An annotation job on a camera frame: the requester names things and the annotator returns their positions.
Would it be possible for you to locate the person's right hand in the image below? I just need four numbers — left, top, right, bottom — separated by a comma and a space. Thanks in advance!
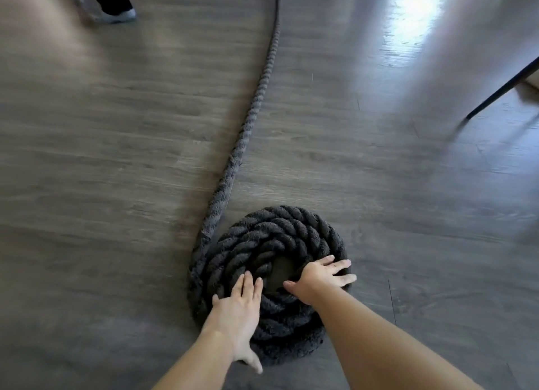
283, 255, 358, 307

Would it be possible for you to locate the person's left hand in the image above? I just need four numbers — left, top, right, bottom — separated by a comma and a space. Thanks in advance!
201, 271, 264, 375

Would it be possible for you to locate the thick black twisted rope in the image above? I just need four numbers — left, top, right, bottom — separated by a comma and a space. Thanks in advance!
187, 0, 351, 366

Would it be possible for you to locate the person's right forearm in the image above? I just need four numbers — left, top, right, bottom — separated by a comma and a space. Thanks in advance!
309, 285, 485, 390

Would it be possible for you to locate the dark chair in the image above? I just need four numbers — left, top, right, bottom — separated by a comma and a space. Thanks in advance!
465, 56, 539, 121

